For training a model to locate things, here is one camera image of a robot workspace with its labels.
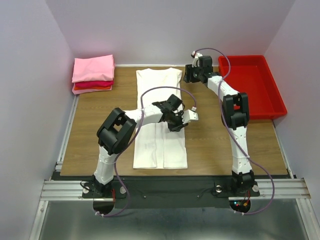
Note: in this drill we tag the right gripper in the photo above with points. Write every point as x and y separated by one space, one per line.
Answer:
189 69

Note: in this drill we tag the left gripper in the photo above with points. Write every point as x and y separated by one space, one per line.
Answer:
181 124

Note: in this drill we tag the white t shirt red print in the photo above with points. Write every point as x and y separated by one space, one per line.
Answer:
155 146

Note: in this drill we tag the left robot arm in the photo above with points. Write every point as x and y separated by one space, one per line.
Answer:
116 134

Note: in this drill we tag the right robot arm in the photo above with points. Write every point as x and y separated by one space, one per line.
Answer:
234 107

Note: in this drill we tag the red plastic bin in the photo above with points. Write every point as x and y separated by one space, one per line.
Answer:
251 74

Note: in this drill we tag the orange folded shirt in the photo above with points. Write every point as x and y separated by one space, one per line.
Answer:
100 88

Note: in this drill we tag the magenta folded shirt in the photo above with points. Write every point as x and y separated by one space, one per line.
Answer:
93 84

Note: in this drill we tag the light pink folded shirt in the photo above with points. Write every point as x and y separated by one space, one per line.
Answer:
93 69

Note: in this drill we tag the pink bottom folded shirt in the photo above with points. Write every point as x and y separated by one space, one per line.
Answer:
84 91

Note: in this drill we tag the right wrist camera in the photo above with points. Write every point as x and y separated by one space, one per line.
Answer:
196 56

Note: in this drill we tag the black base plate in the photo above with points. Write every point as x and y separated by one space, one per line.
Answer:
162 192

